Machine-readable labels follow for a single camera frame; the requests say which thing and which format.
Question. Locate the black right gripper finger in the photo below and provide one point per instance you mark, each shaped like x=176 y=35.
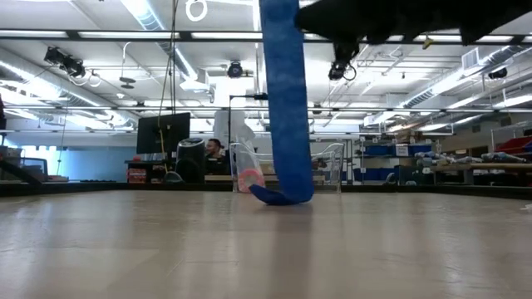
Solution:
x=332 y=21

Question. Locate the blue elastic bandage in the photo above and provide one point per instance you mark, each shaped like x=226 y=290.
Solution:
x=287 y=104

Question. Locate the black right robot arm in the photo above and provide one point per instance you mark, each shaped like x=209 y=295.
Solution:
x=478 y=16

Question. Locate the pink tape roll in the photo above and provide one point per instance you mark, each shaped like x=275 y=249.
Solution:
x=242 y=181

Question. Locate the yellow hanging tag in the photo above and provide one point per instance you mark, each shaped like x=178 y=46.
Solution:
x=427 y=42

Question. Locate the white ceiling air vent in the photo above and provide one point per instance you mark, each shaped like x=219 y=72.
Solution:
x=471 y=59

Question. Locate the black ceiling device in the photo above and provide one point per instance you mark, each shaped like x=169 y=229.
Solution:
x=498 y=73

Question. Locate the blue storage bin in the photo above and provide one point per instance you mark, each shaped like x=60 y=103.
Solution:
x=420 y=150
x=378 y=150
x=374 y=174

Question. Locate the white labelled box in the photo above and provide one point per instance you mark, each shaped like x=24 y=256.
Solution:
x=402 y=150

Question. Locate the clear plastic bin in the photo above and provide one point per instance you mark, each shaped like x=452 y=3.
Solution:
x=332 y=158

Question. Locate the black overhead light bar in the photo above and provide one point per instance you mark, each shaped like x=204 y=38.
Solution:
x=185 y=35

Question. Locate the grey bundled items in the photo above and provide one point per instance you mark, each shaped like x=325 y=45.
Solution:
x=449 y=158
x=503 y=157

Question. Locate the black small rounded object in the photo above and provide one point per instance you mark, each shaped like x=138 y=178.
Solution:
x=390 y=179

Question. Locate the person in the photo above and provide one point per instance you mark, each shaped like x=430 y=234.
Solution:
x=214 y=147

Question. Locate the red storage bin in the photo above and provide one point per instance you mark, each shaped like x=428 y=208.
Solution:
x=515 y=146

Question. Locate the wooden workbench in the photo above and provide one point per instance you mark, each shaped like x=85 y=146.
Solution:
x=498 y=167

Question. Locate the black cylindrical air purifier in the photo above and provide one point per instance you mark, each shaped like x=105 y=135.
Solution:
x=190 y=162

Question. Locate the black computer monitor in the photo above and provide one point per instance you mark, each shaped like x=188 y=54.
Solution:
x=162 y=133

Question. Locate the black hanging disc lamp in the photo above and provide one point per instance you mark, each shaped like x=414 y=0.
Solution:
x=127 y=80

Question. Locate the dark desk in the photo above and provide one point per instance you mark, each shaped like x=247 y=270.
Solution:
x=143 y=163

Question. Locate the red stacked boxes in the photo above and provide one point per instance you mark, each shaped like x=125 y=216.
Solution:
x=136 y=176

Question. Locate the black slanted bar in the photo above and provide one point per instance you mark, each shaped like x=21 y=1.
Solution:
x=21 y=172

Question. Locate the black overhead camera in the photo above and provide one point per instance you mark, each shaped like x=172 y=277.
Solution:
x=234 y=70

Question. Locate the black mounted camera device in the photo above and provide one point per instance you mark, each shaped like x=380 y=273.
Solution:
x=70 y=65

